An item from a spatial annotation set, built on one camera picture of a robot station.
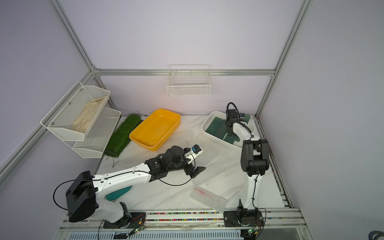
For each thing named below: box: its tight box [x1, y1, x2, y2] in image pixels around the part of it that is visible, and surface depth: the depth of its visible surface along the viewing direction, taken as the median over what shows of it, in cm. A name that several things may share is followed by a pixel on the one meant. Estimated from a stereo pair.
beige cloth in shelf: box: [70, 96, 107, 133], surface depth 81 cm
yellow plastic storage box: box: [129, 109, 181, 152], surface depth 112 cm
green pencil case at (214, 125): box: [205, 116, 224, 136], surface depth 115 cm
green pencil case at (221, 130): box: [213, 119, 228, 140], surface depth 110 cm
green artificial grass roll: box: [104, 113, 144, 158], surface depth 103 cm
